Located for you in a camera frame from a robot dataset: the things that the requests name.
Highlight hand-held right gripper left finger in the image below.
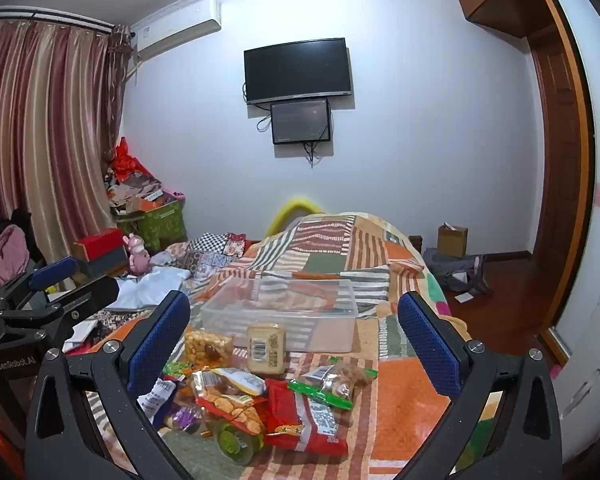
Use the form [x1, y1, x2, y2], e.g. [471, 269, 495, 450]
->
[24, 290, 201, 480]

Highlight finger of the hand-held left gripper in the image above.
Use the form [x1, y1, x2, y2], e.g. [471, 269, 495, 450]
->
[0, 256, 79, 312]
[40, 275, 121, 336]

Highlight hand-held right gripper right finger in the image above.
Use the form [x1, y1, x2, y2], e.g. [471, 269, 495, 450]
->
[397, 291, 563, 480]

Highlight green jelly cup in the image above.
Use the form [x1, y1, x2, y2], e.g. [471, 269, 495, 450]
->
[214, 419, 267, 466]

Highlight clear plastic storage container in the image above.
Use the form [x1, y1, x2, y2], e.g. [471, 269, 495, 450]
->
[200, 277, 360, 353]

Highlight small green snack packet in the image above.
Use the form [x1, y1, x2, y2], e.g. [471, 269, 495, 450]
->
[162, 359, 192, 379]

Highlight pink garment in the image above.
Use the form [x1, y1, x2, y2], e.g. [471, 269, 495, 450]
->
[0, 223, 32, 287]

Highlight peanut brittle packet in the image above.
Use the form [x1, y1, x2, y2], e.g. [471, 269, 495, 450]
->
[183, 328, 234, 368]

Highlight red box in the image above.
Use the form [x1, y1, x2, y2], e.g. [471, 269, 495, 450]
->
[71, 227, 127, 264]

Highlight blue white snack packet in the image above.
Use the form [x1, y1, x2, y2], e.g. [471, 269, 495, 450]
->
[137, 377, 179, 429]

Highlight white cloth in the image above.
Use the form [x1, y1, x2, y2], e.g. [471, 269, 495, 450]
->
[111, 264, 192, 312]

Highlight pink plush toy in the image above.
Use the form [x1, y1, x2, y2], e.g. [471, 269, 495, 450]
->
[122, 232, 154, 277]

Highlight purple snack packet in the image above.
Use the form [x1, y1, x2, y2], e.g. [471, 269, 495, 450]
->
[162, 404, 204, 434]

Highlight grey backpack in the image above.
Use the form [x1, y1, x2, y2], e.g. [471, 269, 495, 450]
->
[422, 247, 492, 297]

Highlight yellow white snack packet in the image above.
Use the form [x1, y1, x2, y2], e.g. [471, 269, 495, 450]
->
[219, 367, 267, 397]

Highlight orange cracker packet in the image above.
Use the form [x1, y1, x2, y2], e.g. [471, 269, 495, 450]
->
[194, 370, 269, 437]

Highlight brown paper bag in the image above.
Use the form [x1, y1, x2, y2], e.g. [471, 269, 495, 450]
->
[436, 222, 470, 260]

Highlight green-edged clear nut packet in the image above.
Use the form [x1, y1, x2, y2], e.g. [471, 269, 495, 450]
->
[287, 354, 379, 411]

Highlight beige barcode snack packet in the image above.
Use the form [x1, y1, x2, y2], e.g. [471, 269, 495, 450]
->
[246, 323, 287, 377]

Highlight green bag with clutter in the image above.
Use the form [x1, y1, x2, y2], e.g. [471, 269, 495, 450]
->
[115, 199, 189, 257]

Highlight checkered cloth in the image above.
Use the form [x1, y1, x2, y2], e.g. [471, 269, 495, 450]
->
[184, 232, 249, 262]

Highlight patchwork blanket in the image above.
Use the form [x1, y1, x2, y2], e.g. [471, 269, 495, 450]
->
[80, 212, 487, 480]

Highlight red plastic bag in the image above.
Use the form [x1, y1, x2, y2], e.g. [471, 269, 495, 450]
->
[110, 137, 149, 184]

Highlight striped red beige curtains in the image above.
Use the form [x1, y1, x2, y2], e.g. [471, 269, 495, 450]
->
[0, 19, 132, 283]

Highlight red snack packet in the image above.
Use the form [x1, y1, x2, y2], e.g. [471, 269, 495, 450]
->
[261, 377, 349, 457]

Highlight white cabinet with stickers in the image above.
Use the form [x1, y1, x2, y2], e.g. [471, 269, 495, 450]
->
[550, 282, 600, 480]

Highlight yellow foam cushion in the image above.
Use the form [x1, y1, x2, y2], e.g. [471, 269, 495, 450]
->
[264, 197, 327, 239]

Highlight white air conditioner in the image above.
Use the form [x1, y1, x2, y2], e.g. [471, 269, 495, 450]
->
[130, 0, 223, 62]

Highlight black monitor cable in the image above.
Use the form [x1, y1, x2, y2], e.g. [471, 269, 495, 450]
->
[302, 141, 327, 169]

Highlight curtain rail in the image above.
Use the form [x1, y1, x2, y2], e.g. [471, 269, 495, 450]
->
[0, 6, 117, 32]

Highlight small black wall monitor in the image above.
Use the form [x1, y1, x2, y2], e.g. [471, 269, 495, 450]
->
[270, 99, 331, 146]

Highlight wall-mounted black television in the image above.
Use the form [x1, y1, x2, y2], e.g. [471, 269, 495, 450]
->
[243, 37, 354, 106]

